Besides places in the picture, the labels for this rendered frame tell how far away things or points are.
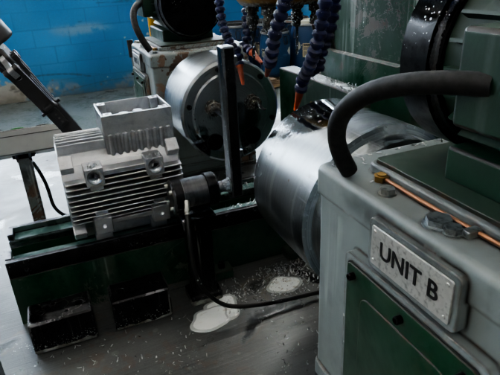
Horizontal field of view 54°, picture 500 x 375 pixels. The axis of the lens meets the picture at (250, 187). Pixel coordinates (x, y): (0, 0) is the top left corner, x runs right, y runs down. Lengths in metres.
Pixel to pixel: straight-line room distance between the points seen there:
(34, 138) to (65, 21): 5.35
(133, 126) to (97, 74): 5.67
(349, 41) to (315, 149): 0.51
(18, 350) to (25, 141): 0.42
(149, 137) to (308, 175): 0.34
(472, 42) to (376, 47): 0.67
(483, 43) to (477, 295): 0.18
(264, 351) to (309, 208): 0.28
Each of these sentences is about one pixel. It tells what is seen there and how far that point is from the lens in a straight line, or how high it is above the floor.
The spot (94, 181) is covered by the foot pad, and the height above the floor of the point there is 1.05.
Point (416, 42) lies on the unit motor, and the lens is 0.47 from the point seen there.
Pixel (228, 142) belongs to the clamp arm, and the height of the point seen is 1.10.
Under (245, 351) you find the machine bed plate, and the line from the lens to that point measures 0.82.
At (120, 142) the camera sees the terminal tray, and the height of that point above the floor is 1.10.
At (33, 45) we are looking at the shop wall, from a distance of 6.43.
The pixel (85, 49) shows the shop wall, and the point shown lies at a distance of 6.47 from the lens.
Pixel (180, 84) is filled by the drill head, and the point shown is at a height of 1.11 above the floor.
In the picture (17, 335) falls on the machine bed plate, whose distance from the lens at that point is 0.96.
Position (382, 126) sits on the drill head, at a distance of 0.65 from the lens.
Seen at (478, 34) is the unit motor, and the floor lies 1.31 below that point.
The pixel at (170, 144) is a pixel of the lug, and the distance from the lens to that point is 0.86.
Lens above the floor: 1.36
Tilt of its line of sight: 25 degrees down
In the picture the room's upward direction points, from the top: 3 degrees counter-clockwise
